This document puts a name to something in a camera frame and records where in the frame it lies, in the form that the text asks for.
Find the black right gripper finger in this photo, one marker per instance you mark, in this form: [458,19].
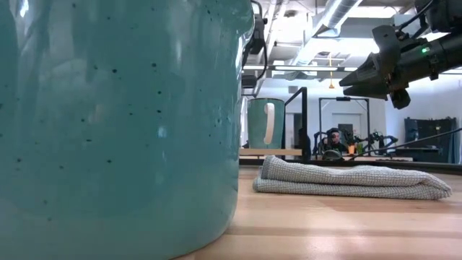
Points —
[371,74]
[375,91]

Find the black metal table frame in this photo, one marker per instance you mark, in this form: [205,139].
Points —
[433,167]

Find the wooden background work table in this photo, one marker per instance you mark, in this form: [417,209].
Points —
[382,158]

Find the person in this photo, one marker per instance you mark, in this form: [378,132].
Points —
[335,139]

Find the black background rack frame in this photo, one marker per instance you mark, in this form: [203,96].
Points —
[343,98]

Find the tall pale teal mug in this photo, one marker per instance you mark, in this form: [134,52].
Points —
[257,122]

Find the orange cup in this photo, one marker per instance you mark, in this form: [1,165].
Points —
[351,149]

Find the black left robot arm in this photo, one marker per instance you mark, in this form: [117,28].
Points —
[257,32]

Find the folded grey cloth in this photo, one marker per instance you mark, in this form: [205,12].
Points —
[343,180]

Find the long ceiling light bar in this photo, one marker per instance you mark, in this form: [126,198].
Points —
[307,68]

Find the background black robot arm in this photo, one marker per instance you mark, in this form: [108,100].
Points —
[379,139]

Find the wide speckled teal mug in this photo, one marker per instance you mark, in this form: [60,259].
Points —
[108,126]

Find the silver ventilation duct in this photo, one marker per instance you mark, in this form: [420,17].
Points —
[339,14]

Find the green cup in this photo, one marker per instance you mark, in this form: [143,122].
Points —
[359,148]

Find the black cabinet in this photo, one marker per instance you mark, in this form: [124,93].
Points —
[429,141]

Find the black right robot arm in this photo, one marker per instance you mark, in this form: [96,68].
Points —
[444,14]

